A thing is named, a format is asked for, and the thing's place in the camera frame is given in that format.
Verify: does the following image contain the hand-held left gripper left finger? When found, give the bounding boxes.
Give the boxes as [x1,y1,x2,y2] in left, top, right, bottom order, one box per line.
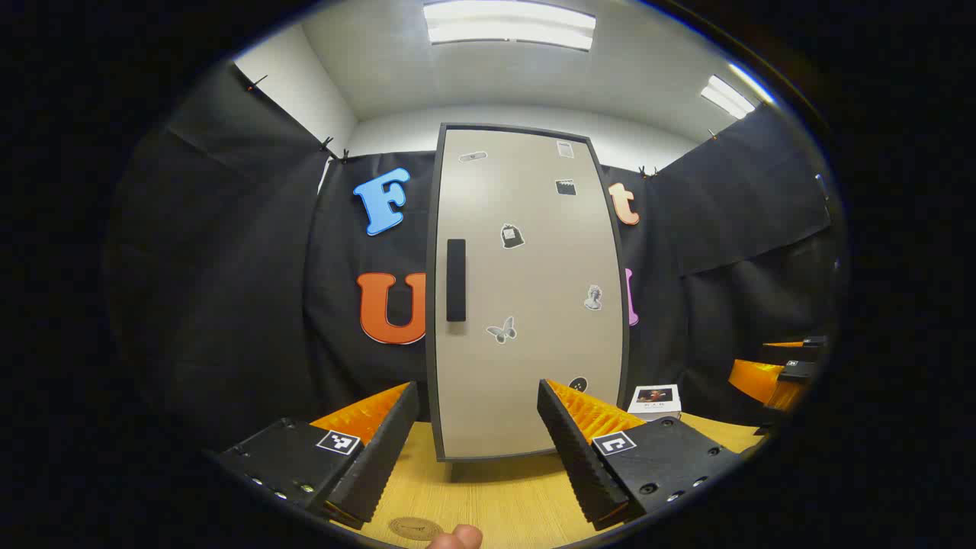
[216,381,420,531]

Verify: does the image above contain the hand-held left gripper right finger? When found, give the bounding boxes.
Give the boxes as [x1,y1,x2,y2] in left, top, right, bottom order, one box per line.
[537,379,744,532]

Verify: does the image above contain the round brown coaster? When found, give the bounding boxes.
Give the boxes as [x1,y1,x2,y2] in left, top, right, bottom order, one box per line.
[387,517,445,542]

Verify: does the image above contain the beige cabinet door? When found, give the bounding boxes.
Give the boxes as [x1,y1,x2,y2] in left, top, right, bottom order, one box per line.
[437,127,625,461]

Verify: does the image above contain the black door handle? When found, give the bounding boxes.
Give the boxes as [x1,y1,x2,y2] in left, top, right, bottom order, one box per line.
[446,239,467,323]

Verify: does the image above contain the white book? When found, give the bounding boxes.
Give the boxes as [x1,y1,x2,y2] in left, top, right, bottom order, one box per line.
[627,384,682,422]

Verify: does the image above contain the black backdrop cloth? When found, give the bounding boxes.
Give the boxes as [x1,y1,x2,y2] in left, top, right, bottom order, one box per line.
[103,61,840,458]

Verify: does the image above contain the ceiling light panel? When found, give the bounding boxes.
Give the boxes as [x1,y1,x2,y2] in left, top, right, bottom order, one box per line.
[423,0,597,52]
[700,74,757,120]

